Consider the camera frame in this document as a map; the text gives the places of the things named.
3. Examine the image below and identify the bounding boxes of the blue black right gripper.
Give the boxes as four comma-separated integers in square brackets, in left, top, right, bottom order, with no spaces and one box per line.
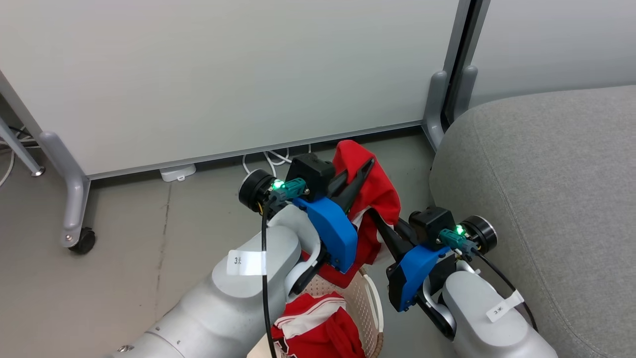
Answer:
[370,211,450,312]

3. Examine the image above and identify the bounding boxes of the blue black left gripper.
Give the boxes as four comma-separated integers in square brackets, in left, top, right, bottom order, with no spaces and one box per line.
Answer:
[292,158,376,274]

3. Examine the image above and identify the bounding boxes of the plain red garment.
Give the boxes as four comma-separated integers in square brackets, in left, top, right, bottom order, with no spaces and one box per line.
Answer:
[303,140,401,289]

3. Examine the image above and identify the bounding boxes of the red and white garment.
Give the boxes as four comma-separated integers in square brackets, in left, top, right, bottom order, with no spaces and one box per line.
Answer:
[271,292,367,358]

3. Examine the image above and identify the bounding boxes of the cream perforated laundry basket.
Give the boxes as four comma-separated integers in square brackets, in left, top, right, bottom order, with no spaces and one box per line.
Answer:
[298,266,384,358]

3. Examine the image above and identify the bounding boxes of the black round right gripper motor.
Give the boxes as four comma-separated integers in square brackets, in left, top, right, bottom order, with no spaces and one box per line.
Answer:
[462,215,497,254]

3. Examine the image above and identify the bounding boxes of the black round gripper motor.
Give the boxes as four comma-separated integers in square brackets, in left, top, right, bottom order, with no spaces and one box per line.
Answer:
[238,169,277,214]
[462,215,497,254]

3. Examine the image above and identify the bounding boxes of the black round left gripper motor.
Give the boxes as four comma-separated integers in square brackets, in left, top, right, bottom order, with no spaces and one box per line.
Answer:
[238,169,277,214]

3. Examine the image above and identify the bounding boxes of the grey fabric sofa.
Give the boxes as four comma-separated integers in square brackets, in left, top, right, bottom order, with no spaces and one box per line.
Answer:
[429,86,636,358]

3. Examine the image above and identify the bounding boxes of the wide white partition panel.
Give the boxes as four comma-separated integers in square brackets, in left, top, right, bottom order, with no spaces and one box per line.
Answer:
[0,0,472,180]

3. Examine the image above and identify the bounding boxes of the small white plastic box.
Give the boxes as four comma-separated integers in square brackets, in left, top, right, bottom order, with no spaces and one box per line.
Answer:
[159,163,197,182]

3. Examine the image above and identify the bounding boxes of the black caster wheel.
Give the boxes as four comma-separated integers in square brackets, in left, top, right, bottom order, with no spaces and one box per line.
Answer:
[68,228,96,255]

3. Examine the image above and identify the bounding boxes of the grey partition foot with caster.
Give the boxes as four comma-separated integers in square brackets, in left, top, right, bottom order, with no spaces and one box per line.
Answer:
[39,131,91,248]

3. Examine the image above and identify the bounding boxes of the grey metal table leg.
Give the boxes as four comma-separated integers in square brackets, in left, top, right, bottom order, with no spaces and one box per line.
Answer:
[0,117,45,177]

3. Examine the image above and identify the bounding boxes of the teal left cable connector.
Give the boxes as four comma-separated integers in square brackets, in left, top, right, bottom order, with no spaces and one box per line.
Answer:
[271,178,308,204]

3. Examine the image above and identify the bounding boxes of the teal cable connector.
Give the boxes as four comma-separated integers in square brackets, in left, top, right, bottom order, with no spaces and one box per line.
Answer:
[271,178,308,204]
[437,228,470,254]

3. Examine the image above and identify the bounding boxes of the teal right cable connector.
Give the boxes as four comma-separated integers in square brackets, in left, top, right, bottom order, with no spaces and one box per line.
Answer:
[437,228,470,254]

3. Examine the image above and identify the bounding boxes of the thin white looped floor cable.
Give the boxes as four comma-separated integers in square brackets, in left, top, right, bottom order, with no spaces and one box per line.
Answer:
[242,144,313,176]

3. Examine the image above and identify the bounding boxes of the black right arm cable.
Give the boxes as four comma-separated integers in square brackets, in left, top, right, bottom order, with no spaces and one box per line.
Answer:
[470,249,539,333]

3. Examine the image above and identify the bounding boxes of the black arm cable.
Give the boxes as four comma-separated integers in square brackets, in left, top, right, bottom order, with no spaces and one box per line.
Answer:
[470,249,539,333]
[259,199,278,358]

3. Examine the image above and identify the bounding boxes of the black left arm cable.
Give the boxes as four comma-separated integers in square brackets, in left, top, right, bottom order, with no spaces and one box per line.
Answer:
[259,199,278,358]

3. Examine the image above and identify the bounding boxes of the black floor cable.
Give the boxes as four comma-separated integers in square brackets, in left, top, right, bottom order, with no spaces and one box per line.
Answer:
[7,126,38,143]

